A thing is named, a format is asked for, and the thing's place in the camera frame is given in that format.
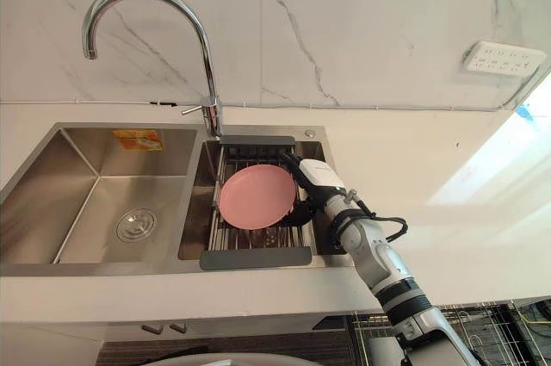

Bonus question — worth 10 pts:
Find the grey handled sink drying rack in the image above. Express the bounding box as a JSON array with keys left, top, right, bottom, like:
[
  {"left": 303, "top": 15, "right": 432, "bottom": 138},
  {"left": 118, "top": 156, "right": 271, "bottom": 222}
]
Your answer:
[{"left": 199, "top": 134, "right": 313, "bottom": 271}]

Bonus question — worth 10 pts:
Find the white robot body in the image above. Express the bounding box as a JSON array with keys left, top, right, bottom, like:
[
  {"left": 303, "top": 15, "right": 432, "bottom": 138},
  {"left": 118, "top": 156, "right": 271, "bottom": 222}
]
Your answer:
[{"left": 144, "top": 350, "right": 263, "bottom": 366}]

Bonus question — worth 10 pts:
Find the pink round plate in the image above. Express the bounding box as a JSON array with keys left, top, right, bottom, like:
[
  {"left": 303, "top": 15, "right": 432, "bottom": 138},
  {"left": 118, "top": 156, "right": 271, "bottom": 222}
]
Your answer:
[{"left": 219, "top": 164, "right": 298, "bottom": 230}]

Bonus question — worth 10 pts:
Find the wire dishwasher rack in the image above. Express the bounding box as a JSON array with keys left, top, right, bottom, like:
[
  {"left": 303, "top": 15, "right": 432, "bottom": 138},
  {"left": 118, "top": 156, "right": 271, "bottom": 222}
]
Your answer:
[{"left": 350, "top": 301, "right": 529, "bottom": 366}]

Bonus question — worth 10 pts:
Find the chrome gooseneck faucet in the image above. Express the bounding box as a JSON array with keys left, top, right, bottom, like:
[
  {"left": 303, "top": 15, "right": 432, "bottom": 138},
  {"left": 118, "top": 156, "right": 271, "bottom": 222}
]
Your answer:
[{"left": 81, "top": 0, "right": 224, "bottom": 138}]

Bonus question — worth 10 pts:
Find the round steel sink drain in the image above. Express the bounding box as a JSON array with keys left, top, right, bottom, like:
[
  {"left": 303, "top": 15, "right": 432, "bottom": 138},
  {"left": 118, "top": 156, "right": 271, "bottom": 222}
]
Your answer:
[{"left": 115, "top": 207, "right": 158, "bottom": 241}]

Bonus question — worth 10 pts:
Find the stainless steel double sink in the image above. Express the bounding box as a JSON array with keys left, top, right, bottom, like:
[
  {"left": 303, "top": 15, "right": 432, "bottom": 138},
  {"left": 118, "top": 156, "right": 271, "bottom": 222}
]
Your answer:
[{"left": 0, "top": 121, "right": 352, "bottom": 277}]

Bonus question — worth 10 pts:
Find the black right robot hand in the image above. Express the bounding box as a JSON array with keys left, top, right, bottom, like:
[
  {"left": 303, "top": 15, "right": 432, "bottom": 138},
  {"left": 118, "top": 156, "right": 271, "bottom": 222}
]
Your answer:
[{"left": 280, "top": 149, "right": 347, "bottom": 226}]

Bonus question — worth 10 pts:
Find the white wall power strip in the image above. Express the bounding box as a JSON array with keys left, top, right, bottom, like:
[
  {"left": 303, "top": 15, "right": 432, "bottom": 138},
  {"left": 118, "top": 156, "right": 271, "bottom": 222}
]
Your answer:
[{"left": 462, "top": 40, "right": 547, "bottom": 78}]

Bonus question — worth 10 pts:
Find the orange sticker label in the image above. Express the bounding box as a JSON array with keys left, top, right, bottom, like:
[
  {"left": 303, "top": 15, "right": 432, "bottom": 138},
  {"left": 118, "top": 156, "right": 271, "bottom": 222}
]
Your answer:
[{"left": 113, "top": 128, "right": 167, "bottom": 152}]

